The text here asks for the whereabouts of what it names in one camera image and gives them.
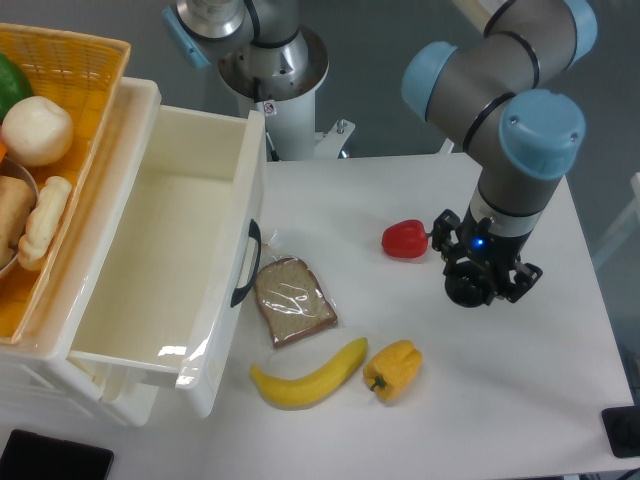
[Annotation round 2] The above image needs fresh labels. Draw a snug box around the yellow banana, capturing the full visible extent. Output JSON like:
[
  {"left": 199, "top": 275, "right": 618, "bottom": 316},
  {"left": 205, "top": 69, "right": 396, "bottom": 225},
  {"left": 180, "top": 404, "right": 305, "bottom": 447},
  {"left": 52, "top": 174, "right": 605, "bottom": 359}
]
[{"left": 249, "top": 337, "right": 368, "bottom": 410}]

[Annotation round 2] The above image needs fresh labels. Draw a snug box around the beige bread stick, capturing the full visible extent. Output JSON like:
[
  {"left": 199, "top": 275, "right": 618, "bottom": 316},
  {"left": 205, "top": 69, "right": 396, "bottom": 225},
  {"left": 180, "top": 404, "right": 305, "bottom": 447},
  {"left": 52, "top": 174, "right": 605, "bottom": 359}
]
[{"left": 18, "top": 176, "right": 72, "bottom": 271}]

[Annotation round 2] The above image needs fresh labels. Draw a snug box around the white round bun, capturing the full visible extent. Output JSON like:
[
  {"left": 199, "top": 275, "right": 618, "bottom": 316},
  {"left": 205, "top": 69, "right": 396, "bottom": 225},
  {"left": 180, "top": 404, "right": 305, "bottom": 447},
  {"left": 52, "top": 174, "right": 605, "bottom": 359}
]
[{"left": 2, "top": 96, "right": 74, "bottom": 167}]

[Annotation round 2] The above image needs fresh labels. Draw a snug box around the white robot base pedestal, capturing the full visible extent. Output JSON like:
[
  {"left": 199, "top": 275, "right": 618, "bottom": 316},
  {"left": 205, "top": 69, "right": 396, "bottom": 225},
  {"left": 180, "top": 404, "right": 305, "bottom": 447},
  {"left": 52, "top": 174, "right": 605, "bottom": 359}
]
[{"left": 218, "top": 26, "right": 355, "bottom": 161}]

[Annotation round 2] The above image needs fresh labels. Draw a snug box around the wrapped brown bread slice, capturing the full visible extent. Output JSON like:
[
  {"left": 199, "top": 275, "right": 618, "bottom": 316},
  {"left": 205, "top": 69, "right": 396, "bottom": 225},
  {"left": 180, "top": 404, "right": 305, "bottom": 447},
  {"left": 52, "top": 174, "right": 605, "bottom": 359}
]
[{"left": 253, "top": 230, "right": 340, "bottom": 350}]

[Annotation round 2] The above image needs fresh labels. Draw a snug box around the green vegetable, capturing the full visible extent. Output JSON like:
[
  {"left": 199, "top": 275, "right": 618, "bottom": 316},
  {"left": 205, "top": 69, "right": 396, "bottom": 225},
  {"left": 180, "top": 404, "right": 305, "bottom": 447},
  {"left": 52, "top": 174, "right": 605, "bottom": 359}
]
[{"left": 0, "top": 54, "right": 34, "bottom": 121}]

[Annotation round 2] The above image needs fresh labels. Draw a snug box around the black tablet bottom left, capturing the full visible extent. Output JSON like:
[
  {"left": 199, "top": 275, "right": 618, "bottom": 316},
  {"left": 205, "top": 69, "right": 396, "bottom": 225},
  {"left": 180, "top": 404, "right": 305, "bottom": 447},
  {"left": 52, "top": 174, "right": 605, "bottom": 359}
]
[{"left": 1, "top": 429, "right": 114, "bottom": 480}]

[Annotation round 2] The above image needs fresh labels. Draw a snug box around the white open upper drawer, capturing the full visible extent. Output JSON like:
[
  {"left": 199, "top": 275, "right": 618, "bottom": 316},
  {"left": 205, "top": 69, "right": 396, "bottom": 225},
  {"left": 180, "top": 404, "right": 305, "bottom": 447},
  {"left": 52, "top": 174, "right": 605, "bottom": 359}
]
[{"left": 71, "top": 106, "right": 266, "bottom": 418}]

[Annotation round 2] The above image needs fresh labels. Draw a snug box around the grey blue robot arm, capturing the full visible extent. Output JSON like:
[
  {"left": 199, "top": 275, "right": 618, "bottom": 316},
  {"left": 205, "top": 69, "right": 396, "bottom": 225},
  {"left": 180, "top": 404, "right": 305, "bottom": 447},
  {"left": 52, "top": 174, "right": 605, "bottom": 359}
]
[{"left": 163, "top": 1, "right": 597, "bottom": 308}]

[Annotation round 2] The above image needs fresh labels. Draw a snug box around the dark blue drawer handle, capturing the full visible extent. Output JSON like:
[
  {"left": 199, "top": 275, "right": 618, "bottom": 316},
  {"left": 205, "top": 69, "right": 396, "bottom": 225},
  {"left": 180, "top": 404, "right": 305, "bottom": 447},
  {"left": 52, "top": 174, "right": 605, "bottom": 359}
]
[{"left": 230, "top": 219, "right": 262, "bottom": 308}]

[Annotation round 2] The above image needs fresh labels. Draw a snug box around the red bell pepper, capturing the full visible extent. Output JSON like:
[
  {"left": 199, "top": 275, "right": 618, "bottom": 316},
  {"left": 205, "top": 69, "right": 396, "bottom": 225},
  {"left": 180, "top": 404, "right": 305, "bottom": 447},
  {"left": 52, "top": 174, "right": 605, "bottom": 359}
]
[{"left": 381, "top": 219, "right": 430, "bottom": 259}]

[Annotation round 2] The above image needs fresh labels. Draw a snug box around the black device right edge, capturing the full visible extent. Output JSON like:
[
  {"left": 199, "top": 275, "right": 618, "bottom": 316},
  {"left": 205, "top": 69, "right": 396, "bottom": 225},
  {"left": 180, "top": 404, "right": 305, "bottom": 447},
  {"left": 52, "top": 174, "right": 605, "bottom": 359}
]
[{"left": 601, "top": 406, "right": 639, "bottom": 458}]

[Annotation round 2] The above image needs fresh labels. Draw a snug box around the white drawer cabinet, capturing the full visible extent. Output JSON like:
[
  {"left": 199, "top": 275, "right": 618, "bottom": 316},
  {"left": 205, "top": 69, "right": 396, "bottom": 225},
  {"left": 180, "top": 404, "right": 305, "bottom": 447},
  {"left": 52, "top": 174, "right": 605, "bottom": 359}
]
[{"left": 1, "top": 78, "right": 161, "bottom": 426}]

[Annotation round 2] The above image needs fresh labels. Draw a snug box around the orange wicker basket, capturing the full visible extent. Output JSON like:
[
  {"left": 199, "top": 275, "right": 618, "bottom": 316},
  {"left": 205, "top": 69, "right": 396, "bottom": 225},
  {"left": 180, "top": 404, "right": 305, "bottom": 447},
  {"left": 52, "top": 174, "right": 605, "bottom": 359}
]
[{"left": 1, "top": 23, "right": 131, "bottom": 345}]

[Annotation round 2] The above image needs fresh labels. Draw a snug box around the yellow bell pepper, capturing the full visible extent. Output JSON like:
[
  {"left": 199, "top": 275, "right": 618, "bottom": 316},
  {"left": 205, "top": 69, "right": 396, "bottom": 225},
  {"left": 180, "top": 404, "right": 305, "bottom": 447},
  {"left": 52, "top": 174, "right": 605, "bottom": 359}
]
[{"left": 363, "top": 340, "right": 423, "bottom": 403}]

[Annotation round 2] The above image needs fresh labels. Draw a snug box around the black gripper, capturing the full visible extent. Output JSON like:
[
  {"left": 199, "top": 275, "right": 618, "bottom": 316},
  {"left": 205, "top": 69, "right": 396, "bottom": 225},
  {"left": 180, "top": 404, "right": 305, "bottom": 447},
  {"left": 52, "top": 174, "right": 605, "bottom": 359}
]
[{"left": 431, "top": 209, "right": 543, "bottom": 303}]

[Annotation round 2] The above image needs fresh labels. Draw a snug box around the brown bread roll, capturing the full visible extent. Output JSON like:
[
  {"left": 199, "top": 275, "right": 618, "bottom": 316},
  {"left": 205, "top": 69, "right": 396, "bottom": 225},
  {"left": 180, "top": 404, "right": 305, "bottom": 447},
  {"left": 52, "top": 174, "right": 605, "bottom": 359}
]
[{"left": 0, "top": 175, "right": 36, "bottom": 268}]

